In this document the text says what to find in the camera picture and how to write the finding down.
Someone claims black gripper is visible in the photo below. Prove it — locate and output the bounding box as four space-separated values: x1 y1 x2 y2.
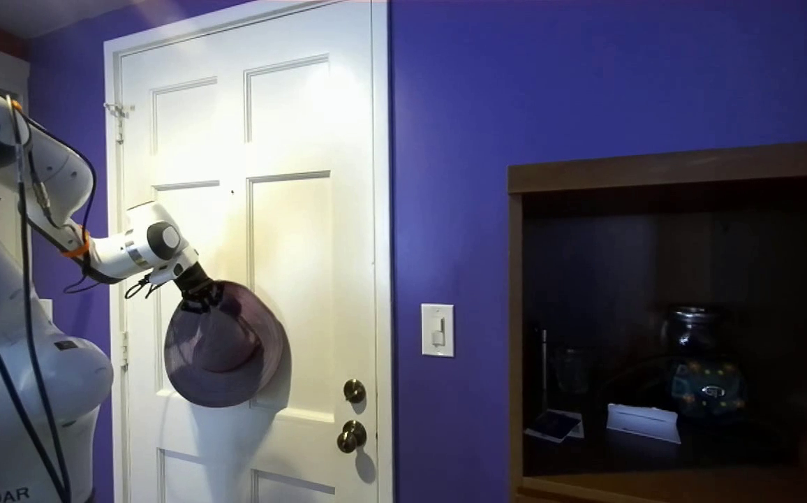
172 259 229 315

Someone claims purple woven wide-brim hat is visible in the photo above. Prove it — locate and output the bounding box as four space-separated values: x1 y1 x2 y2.
162 280 293 410

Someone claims white panel door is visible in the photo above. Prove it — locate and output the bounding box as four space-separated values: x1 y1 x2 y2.
105 0 395 503

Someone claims metal door top latch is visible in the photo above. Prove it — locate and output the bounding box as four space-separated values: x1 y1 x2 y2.
105 99 137 149

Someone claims bronze door knob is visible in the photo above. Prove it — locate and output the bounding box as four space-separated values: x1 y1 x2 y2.
335 419 370 455

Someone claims dark wooden cabinet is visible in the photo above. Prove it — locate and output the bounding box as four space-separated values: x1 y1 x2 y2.
505 138 807 503

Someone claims small stand with rod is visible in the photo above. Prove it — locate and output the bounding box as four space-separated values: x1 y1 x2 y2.
522 324 585 445

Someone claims white folded card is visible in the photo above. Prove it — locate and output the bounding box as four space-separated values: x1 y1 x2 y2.
603 400 684 447

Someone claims dark glass jar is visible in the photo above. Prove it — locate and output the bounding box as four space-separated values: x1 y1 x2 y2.
664 305 748 423

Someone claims orange forearm velcro strap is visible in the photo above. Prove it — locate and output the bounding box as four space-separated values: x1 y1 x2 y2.
67 230 96 266

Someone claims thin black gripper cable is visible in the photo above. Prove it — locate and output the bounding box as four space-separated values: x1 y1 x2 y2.
8 86 174 303

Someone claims thick black base cable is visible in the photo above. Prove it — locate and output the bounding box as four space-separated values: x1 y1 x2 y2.
0 86 77 503

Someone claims white wall light switch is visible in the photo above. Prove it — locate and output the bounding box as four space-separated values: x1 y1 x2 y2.
419 303 456 360

